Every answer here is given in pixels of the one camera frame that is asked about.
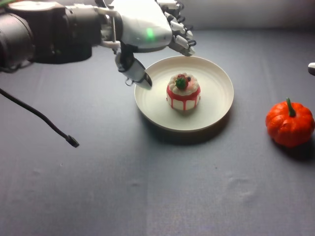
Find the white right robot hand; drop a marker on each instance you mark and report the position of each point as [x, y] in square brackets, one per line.
[312, 68]

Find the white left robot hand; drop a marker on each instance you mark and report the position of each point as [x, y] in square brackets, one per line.
[142, 22]

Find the orange toy pumpkin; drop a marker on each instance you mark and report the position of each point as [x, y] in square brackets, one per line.
[288, 127]

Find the toy cake with red icing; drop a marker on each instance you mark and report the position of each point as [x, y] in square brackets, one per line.
[184, 100]

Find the white round plate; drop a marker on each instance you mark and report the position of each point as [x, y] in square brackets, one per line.
[209, 98]

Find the grey table cloth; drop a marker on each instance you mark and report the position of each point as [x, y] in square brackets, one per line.
[98, 184]

